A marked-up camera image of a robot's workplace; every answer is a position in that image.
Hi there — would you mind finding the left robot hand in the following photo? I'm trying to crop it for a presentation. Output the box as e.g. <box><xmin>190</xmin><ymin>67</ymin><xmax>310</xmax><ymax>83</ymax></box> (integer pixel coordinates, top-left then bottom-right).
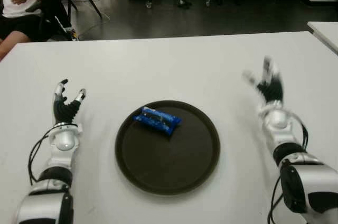
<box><xmin>52</xmin><ymin>78</ymin><xmax>87</xmax><ymax>126</ymax></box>

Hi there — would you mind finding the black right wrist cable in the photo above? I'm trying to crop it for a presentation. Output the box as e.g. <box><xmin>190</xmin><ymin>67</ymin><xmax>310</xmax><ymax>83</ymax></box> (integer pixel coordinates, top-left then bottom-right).
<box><xmin>289</xmin><ymin>111</ymin><xmax>309</xmax><ymax>153</ymax></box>

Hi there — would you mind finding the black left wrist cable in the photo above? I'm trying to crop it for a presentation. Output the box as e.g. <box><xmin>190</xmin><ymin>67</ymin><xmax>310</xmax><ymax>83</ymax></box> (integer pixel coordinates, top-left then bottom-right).
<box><xmin>27</xmin><ymin>127</ymin><xmax>58</xmax><ymax>185</ymax></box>

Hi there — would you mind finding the black right elbow cable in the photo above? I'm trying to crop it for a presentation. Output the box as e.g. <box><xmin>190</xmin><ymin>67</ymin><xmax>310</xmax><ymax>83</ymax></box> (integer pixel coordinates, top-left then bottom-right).
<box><xmin>267</xmin><ymin>176</ymin><xmax>285</xmax><ymax>224</ymax></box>

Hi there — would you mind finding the dark round tray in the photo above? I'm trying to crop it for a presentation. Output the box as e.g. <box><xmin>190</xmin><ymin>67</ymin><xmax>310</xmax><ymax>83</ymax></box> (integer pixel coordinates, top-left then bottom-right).
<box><xmin>115</xmin><ymin>99</ymin><xmax>221</xmax><ymax>196</ymax></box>

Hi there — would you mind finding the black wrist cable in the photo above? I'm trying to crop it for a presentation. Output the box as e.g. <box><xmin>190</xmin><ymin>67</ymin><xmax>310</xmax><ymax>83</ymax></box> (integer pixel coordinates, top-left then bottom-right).
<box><xmin>289</xmin><ymin>111</ymin><xmax>309</xmax><ymax>153</ymax></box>
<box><xmin>27</xmin><ymin>127</ymin><xmax>58</xmax><ymax>185</ymax></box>

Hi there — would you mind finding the white side table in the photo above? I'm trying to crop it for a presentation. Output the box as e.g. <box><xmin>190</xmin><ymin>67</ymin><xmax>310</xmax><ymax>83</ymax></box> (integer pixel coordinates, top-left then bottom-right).
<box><xmin>307</xmin><ymin>21</ymin><xmax>338</xmax><ymax>56</ymax></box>

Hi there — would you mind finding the blue Oreo cookie package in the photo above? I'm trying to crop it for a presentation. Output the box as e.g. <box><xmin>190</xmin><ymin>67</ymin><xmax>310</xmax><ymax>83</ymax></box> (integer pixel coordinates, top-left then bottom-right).
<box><xmin>133</xmin><ymin>106</ymin><xmax>183</xmax><ymax>137</ymax></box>

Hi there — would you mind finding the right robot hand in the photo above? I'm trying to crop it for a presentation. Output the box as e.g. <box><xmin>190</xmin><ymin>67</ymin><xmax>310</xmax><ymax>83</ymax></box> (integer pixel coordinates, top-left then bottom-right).
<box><xmin>242</xmin><ymin>55</ymin><xmax>285</xmax><ymax>106</ymax></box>

